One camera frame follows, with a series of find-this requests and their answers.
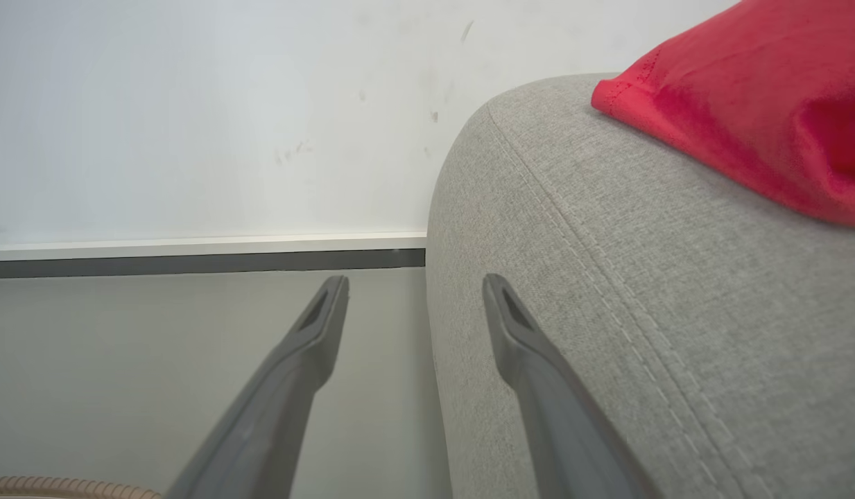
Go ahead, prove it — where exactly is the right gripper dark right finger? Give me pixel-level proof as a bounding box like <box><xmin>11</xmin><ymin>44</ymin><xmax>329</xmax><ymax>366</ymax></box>
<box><xmin>483</xmin><ymin>273</ymin><xmax>661</xmax><ymax>499</ymax></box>

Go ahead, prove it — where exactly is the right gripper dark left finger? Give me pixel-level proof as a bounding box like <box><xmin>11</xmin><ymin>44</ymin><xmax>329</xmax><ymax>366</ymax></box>
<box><xmin>165</xmin><ymin>275</ymin><xmax>350</xmax><ymax>499</ymax></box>

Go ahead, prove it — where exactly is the red and white garment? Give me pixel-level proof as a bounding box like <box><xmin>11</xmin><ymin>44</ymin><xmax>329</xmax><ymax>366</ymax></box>
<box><xmin>591</xmin><ymin>0</ymin><xmax>855</xmax><ymax>229</ymax></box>

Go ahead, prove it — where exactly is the grey fabric sofa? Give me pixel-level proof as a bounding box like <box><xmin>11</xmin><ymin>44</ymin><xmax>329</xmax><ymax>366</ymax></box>
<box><xmin>425</xmin><ymin>73</ymin><xmax>855</xmax><ymax>499</ymax></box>

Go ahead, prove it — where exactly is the white and black baseboard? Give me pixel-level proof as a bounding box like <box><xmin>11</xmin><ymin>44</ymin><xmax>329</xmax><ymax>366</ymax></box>
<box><xmin>0</xmin><ymin>231</ymin><xmax>427</xmax><ymax>280</ymax></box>

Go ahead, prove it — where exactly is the cream plastic laundry basket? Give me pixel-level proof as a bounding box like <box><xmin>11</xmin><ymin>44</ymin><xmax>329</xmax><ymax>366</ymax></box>
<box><xmin>0</xmin><ymin>475</ymin><xmax>164</xmax><ymax>499</ymax></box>

